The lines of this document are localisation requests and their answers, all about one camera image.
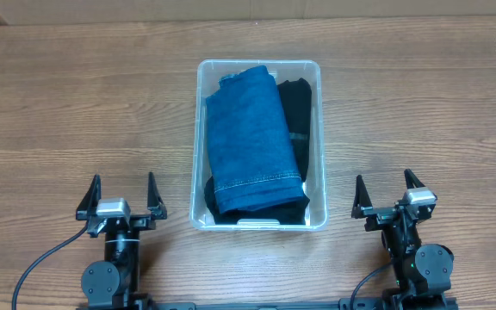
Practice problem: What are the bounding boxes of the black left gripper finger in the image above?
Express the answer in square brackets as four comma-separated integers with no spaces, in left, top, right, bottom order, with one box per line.
[76,174,101,220]
[147,172,167,220]

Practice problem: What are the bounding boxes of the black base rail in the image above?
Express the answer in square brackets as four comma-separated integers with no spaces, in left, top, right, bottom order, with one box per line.
[77,297,459,310]

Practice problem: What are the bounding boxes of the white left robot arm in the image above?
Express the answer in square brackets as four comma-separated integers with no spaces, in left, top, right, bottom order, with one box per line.
[76,176,155,310]

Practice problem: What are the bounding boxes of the black taped cloth bundle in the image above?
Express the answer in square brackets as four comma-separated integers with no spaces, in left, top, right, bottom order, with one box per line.
[204,177,310,225]

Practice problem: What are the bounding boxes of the clear plastic storage bin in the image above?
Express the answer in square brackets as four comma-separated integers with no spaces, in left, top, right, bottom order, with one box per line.
[189,59,328,232]

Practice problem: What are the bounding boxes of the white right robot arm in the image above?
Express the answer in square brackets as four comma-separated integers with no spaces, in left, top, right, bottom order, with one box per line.
[154,169,458,310]

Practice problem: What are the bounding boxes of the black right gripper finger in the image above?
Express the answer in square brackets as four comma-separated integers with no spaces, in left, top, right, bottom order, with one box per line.
[404,169,425,189]
[351,175,373,219]

